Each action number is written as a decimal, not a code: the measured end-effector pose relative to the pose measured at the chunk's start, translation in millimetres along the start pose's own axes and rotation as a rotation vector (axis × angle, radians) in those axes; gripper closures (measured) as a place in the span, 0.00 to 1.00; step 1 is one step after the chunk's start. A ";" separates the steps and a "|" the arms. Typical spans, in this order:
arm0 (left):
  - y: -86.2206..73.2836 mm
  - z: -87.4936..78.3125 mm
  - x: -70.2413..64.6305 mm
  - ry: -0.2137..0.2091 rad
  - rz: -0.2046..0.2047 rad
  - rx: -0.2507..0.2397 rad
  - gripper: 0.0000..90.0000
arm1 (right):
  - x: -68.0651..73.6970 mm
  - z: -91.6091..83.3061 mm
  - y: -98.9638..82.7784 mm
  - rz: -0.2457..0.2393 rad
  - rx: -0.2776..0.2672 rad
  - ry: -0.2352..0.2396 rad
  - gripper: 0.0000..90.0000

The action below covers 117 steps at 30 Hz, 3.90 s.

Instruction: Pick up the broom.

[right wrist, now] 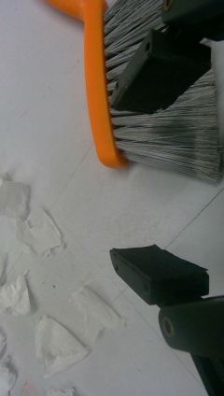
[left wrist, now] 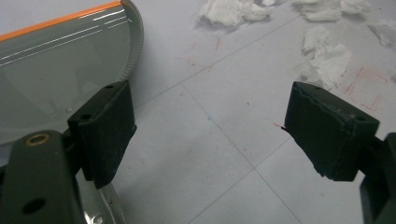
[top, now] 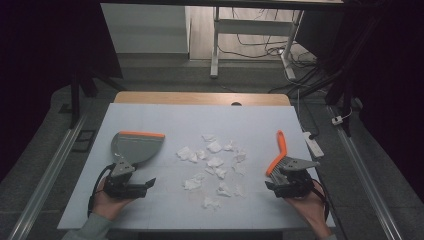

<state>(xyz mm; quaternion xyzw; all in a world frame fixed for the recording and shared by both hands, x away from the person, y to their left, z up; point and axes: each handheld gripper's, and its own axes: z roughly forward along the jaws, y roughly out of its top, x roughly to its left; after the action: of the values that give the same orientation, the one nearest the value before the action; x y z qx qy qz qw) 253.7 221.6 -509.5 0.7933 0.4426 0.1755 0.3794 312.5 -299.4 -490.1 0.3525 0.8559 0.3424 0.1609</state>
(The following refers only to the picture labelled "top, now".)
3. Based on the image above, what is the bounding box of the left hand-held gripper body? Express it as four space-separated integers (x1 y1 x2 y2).
103 160 148 200

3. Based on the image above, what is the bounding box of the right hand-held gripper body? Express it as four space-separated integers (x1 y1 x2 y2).
274 157 321 199

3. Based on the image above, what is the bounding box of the grey dustpan with orange edge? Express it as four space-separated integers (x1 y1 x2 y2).
110 130 166 166

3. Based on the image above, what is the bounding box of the orange brush with grey bristles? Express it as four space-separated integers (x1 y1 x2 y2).
265 129 293 186

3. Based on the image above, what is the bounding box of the pile of white paper scraps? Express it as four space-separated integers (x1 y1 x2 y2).
175 133 248 211

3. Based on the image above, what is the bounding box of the person's left hand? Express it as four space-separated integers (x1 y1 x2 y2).
91 178 135 221

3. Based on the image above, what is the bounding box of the person's right hand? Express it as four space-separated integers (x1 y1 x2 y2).
284 181 332 240

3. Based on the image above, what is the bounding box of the white power strip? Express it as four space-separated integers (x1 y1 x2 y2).
302 131 325 159

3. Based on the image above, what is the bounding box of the black floor plate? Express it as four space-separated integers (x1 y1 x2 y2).
71 129 98 154

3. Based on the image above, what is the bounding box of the white table mat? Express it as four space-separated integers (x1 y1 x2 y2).
57 102 336 232

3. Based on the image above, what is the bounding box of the wooden table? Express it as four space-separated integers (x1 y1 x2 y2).
113 91 292 107

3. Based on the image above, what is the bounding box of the black stand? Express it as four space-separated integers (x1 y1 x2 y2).
58 64 128 130
293 16 384 138

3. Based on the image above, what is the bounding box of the dark curtain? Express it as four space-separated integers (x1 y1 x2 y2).
0 0 124 183
339 0 424 201

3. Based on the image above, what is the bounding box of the white cabinet panel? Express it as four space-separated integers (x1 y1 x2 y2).
100 3 192 55

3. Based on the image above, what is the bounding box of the left hand-held gripper cable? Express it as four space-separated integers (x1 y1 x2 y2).
87 163 116 218

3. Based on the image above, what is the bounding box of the hand-held gripper cable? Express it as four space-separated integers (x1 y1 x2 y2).
311 179 332 222
87 163 116 218

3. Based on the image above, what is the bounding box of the right hand-held gripper cable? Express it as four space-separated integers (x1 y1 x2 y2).
311 179 332 222

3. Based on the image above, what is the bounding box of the aluminium rail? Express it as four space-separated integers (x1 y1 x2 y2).
7 112 88 240
327 105 405 240

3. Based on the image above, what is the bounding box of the tangle of black floor cables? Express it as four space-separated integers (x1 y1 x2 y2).
218 8 329 96

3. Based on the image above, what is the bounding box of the white desk frame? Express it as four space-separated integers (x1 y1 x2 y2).
209 6 305 81

